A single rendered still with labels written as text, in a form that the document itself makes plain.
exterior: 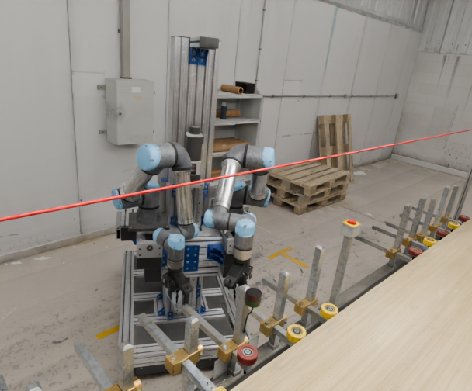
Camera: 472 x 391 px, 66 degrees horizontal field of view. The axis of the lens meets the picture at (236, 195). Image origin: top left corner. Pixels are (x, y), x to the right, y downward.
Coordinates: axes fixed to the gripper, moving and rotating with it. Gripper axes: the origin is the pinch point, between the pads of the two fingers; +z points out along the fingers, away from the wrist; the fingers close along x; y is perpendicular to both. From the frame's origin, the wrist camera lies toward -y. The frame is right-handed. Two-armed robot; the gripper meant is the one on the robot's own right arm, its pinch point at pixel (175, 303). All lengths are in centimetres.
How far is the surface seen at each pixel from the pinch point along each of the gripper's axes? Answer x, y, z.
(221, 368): 1.7, -36.8, 8.6
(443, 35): -800, 204, -196
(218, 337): 0.7, -32.1, -3.4
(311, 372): -12, -70, -7
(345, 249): -78, -39, -24
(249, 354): 0, -49, -8
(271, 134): -327, 235, -10
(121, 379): 48, -40, -19
